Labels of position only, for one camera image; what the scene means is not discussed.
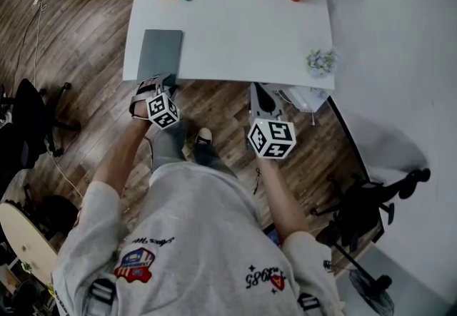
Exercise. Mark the person's right leg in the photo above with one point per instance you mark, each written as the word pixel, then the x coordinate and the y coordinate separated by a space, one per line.
pixel 209 154

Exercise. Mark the person's left leg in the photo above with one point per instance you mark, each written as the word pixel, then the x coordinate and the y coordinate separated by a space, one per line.
pixel 169 143

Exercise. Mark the grey notebook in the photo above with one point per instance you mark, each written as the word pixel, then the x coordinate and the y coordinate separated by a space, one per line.
pixel 159 54

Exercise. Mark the black floor fan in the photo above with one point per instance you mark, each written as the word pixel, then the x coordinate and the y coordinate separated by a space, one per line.
pixel 375 289

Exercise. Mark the black office chair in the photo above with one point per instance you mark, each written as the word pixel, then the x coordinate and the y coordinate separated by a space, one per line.
pixel 360 207
pixel 35 107
pixel 12 150

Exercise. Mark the person's right forearm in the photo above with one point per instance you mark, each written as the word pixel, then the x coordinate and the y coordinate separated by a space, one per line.
pixel 282 197

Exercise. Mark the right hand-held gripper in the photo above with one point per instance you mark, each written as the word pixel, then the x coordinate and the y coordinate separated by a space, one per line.
pixel 271 140

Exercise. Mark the black round stool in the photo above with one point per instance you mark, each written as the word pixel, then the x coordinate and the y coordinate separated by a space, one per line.
pixel 59 216

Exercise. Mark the person's left hand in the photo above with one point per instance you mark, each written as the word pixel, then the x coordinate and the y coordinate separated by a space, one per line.
pixel 141 109

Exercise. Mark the round wooden table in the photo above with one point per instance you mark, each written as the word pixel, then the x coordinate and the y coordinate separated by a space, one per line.
pixel 25 239

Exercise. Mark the small blue flower arrangement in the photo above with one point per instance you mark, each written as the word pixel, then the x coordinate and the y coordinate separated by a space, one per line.
pixel 321 62

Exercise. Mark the person's left forearm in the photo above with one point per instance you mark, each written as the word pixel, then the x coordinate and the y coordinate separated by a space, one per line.
pixel 118 157

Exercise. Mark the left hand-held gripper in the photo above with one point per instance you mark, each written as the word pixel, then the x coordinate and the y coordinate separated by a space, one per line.
pixel 162 111

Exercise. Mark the white box device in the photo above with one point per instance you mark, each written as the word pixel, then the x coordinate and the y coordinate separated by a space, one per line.
pixel 303 98

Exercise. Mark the white table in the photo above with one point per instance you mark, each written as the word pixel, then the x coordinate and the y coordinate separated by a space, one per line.
pixel 242 29

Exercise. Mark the person's leg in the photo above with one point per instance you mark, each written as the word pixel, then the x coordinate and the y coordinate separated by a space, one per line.
pixel 169 143
pixel 209 154

